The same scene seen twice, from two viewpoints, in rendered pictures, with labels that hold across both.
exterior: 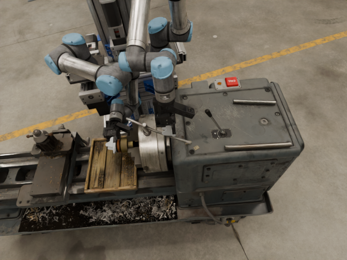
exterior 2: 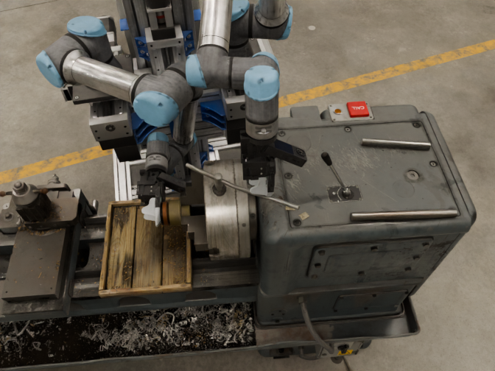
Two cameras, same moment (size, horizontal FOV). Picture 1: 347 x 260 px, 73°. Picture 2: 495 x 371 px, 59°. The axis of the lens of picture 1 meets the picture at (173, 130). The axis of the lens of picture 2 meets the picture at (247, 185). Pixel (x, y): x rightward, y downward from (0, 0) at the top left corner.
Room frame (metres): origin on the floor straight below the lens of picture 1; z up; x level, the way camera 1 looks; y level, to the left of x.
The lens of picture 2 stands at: (-0.09, 0.13, 2.28)
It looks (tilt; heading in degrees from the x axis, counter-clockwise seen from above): 55 degrees down; 353
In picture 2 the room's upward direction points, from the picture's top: straight up
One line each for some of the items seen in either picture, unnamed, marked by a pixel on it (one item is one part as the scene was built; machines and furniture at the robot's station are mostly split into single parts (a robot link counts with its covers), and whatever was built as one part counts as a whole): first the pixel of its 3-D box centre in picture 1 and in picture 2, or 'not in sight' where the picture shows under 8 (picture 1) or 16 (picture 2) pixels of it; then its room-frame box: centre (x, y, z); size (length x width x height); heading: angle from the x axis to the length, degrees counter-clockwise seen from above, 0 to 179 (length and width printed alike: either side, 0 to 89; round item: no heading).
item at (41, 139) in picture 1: (39, 135); (23, 192); (0.75, 0.73, 1.13); 0.08 x 0.08 x 0.03
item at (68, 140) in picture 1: (57, 147); (48, 215); (0.75, 0.71, 0.99); 0.20 x 0.10 x 0.05; 88
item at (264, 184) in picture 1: (215, 178); (319, 275); (0.66, -0.28, 0.43); 0.60 x 0.48 x 0.86; 88
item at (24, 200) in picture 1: (49, 167); (33, 250); (0.68, 0.79, 0.90); 0.47 x 0.30 x 0.06; 178
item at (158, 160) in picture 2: (115, 118); (156, 165); (0.85, 0.33, 1.08); 0.08 x 0.05 x 0.08; 87
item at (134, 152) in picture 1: (138, 158); (199, 234); (0.57, 0.20, 1.09); 0.12 x 0.11 x 0.05; 178
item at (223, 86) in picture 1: (226, 86); (348, 117); (0.86, -0.31, 1.23); 0.13 x 0.08 x 0.05; 88
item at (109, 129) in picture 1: (112, 130); (152, 185); (0.77, 0.34, 1.08); 0.12 x 0.09 x 0.08; 177
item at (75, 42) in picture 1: (75, 46); (88, 39); (1.23, 0.52, 1.33); 0.13 x 0.12 x 0.14; 143
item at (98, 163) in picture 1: (113, 162); (148, 244); (0.66, 0.39, 0.89); 0.36 x 0.30 x 0.04; 178
